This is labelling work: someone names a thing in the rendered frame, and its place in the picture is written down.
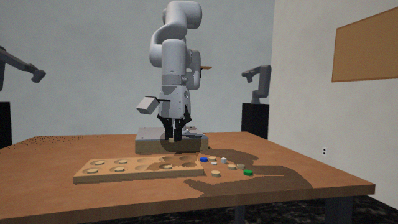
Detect green disc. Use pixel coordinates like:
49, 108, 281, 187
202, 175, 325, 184
244, 170, 252, 176

